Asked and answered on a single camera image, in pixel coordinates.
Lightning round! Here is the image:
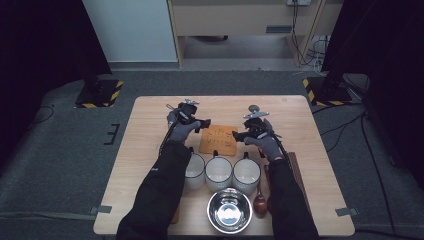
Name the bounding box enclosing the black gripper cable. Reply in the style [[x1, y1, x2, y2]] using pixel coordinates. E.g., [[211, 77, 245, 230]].
[[159, 118, 178, 157], [271, 128, 292, 168]]

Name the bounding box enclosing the black hanging cable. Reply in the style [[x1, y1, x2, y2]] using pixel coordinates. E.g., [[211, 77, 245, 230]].
[[291, 3, 309, 66]]

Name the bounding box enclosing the grey tape piece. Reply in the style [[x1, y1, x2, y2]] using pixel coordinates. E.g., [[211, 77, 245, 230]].
[[89, 205, 113, 215], [334, 207, 360, 218]]

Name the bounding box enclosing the white cable bundle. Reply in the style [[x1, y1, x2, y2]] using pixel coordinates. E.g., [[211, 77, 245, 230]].
[[308, 38, 329, 73]]

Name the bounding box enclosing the black curtain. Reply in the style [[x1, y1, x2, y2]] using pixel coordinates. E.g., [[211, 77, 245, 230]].
[[0, 0, 113, 171], [321, 0, 424, 191]]

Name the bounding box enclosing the white mug with black rim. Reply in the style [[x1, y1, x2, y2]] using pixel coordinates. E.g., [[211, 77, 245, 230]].
[[232, 151, 262, 197], [204, 149, 234, 193], [184, 146, 207, 190]]

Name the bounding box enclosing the black striped stand base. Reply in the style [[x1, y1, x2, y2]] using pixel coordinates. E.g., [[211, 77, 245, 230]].
[[302, 76, 354, 107], [74, 79, 124, 109]]

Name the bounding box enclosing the person's right hand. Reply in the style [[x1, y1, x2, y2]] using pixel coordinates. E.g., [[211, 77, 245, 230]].
[[244, 133, 287, 163]]

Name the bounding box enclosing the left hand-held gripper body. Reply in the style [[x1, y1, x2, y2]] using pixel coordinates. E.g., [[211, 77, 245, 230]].
[[165, 98, 201, 126]]

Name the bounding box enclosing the person's left hand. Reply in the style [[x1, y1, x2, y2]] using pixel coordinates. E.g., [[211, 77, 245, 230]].
[[167, 111, 202, 144]]

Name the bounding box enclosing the long black floor cable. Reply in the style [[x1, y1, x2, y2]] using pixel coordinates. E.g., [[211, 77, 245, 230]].
[[359, 111, 398, 236]]

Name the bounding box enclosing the carved wooden trivet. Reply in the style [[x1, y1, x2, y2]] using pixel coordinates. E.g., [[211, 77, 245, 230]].
[[170, 202, 181, 225], [199, 124, 239, 157]]

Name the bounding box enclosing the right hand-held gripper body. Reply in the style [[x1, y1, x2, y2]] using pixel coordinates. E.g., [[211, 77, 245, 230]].
[[243, 110, 278, 140]]

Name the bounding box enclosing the stainless steel bowl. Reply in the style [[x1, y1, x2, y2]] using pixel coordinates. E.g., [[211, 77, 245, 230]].
[[206, 187, 253, 234]]

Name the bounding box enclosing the white panel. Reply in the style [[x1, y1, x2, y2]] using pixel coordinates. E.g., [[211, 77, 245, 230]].
[[82, 0, 178, 63]]

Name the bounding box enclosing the light wooden desk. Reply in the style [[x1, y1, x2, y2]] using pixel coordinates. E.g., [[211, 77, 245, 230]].
[[166, 0, 344, 68]]

